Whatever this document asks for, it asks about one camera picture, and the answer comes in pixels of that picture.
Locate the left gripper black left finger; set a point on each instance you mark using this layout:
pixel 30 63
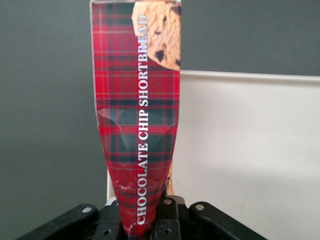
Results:
pixel 82 225

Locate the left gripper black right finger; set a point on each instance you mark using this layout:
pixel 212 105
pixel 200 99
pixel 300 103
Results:
pixel 200 225

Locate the red tartan cookie box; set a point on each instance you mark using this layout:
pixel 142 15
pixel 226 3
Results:
pixel 125 100

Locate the pale pink plastic tray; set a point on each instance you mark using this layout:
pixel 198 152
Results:
pixel 250 140

